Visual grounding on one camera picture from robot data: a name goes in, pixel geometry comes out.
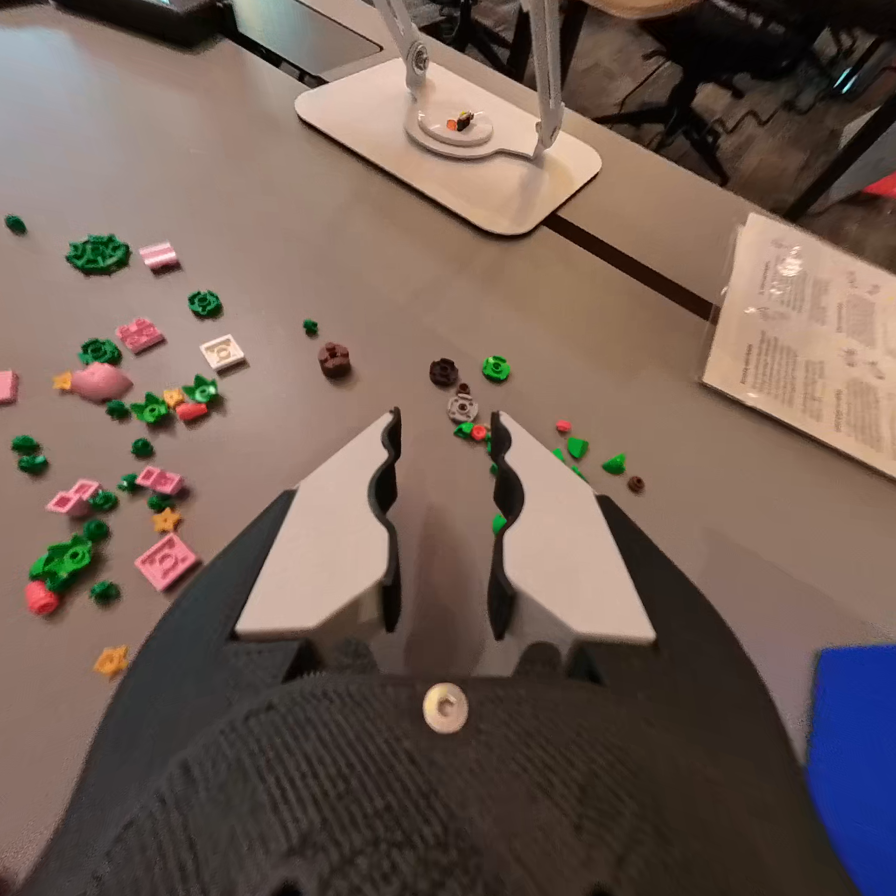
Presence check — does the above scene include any black office chair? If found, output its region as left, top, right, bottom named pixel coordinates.
left=595, top=0, right=827, bottom=184

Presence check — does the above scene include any blue plastic bin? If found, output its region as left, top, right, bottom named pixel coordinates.
left=805, top=644, right=896, bottom=896

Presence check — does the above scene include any pink square jumper plate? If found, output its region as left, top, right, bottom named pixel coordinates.
left=134, top=533, right=201, bottom=593

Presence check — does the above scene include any white book stand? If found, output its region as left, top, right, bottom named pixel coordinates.
left=294, top=0, right=603, bottom=237

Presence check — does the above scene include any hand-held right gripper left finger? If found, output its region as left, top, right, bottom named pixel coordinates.
left=234, top=408, right=403, bottom=643

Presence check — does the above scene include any pink stepped studded plate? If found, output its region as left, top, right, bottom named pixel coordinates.
left=115, top=318, right=166, bottom=354

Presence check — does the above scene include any green octagonal web piece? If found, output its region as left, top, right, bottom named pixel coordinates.
left=65, top=233, right=133, bottom=276

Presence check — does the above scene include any pink curved brick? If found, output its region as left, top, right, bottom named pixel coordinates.
left=70, top=362, right=134, bottom=403

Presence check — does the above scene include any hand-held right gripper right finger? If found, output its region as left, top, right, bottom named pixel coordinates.
left=488, top=412, right=658, bottom=648

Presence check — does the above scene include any cluster of green leaf pieces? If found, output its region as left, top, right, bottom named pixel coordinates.
left=10, top=392, right=176, bottom=604
left=454, top=419, right=646, bottom=536

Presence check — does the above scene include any printed paper sheet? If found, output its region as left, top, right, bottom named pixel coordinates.
left=700, top=212, right=896, bottom=480

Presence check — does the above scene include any white square plate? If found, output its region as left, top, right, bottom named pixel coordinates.
left=199, top=335, right=247, bottom=371

